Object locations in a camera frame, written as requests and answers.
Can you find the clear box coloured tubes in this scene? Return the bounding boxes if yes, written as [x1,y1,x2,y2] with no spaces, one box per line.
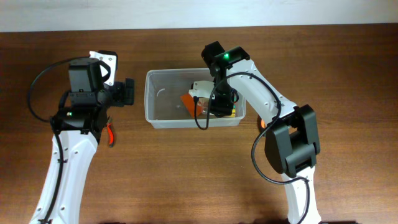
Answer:
[202,98,236,118]

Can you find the orange scraper wooden handle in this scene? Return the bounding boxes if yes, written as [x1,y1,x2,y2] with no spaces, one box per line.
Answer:
[180,93,205,118]

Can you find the orange black long-nose pliers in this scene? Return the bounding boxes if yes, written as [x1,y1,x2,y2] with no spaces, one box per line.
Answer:
[257,116,266,130]

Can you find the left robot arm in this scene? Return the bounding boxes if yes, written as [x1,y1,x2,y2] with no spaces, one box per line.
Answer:
[30,51,134,223]

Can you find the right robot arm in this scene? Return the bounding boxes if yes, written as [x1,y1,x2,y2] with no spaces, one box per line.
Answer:
[201,42,322,223]

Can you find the clear plastic container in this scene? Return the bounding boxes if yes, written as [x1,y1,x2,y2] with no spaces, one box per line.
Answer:
[144,67,247,130]

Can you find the small red-handled pliers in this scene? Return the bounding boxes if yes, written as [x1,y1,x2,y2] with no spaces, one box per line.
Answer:
[106,116,115,147]

